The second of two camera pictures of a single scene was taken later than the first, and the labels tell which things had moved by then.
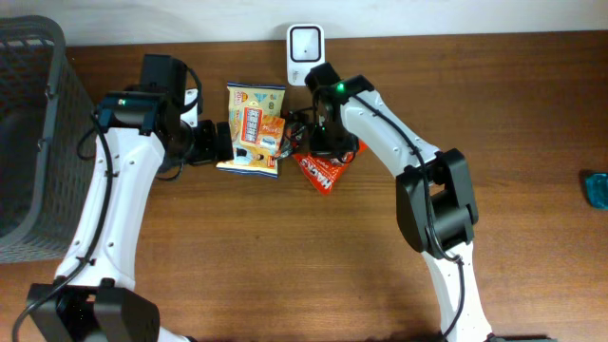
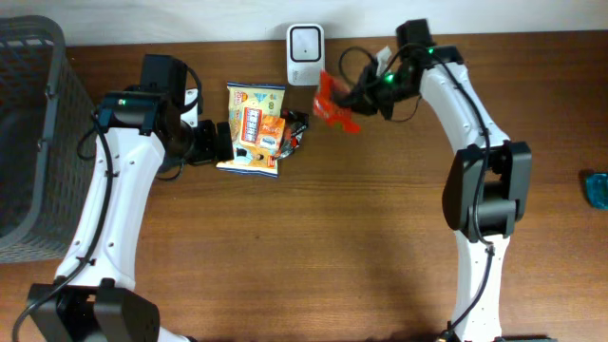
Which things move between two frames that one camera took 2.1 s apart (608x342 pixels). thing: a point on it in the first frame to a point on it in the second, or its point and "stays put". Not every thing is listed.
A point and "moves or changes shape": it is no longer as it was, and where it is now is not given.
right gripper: [317, 145] to [365, 103]
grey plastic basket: [46, 189] stays put
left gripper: [209, 149] stays put
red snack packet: [322, 171] moves or changes shape
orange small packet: [271, 134] stays put
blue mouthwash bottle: [597, 189] stays put
